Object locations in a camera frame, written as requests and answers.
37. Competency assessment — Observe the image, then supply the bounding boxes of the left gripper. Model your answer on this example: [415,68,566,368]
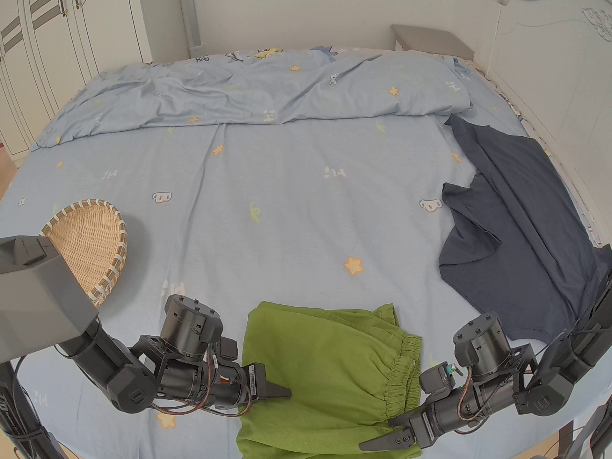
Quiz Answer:
[206,362,266,412]

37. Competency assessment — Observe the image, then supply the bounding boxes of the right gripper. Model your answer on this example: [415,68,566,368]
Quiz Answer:
[359,386,475,453]

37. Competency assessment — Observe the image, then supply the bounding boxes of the green shorts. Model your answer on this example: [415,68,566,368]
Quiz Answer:
[235,301,424,459]

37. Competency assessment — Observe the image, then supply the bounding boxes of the bed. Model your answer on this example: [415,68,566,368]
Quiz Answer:
[0,0,612,459]

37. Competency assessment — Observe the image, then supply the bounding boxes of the round woven basket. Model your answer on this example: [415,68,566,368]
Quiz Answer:
[39,199,129,310]

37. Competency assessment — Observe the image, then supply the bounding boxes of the dark blue garment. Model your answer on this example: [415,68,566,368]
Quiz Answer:
[439,113,612,344]

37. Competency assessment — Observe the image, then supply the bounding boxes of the pale blue quilt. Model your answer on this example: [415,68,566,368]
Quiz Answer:
[31,45,475,149]

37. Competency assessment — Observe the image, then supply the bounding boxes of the grey bedside table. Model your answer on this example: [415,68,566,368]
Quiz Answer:
[390,23,475,60]

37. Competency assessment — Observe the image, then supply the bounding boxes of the white wardrobe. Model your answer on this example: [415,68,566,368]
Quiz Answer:
[0,0,154,157]

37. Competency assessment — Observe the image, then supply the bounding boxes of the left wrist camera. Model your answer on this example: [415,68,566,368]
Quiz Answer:
[217,337,240,364]

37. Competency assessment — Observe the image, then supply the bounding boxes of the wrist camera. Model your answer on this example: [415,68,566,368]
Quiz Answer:
[420,362,456,399]
[217,337,240,364]

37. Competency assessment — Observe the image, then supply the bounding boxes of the black cable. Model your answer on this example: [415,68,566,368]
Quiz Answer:
[150,397,251,419]

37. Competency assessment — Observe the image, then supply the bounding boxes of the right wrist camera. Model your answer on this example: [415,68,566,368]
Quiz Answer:
[420,362,456,399]

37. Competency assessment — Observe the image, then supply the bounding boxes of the grey wall pipe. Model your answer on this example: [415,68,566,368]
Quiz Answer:
[178,0,204,58]

